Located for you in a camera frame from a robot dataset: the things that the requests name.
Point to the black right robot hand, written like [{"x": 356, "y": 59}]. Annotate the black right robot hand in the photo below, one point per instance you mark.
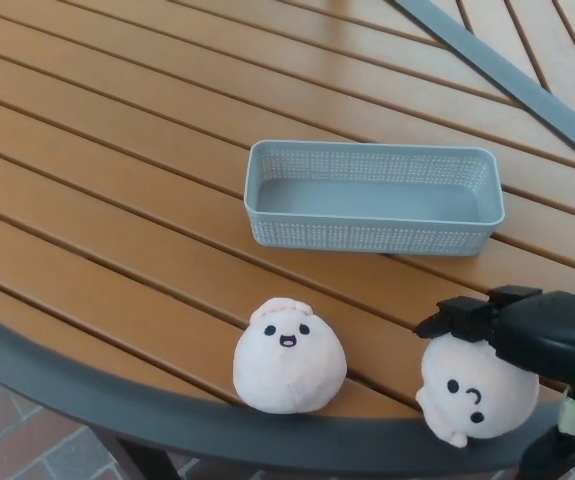
[{"x": 547, "y": 330}]

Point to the winking plush dumpling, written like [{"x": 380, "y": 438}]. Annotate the winking plush dumpling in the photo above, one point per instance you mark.
[{"x": 487, "y": 400}]

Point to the open-mouth smiling plush dumpling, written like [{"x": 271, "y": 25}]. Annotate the open-mouth smiling plush dumpling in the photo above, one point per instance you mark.
[{"x": 287, "y": 380}]

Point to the grey perforated plastic basket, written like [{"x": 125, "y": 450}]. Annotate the grey perforated plastic basket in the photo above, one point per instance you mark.
[{"x": 367, "y": 200}]

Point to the grey metal table crossbar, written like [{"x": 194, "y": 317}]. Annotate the grey metal table crossbar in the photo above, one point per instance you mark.
[{"x": 517, "y": 80}]

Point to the dark table leg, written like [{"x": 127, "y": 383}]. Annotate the dark table leg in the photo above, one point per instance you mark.
[{"x": 137, "y": 457}]

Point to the round wooden slat table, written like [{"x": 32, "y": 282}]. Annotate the round wooden slat table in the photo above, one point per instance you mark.
[{"x": 67, "y": 395}]

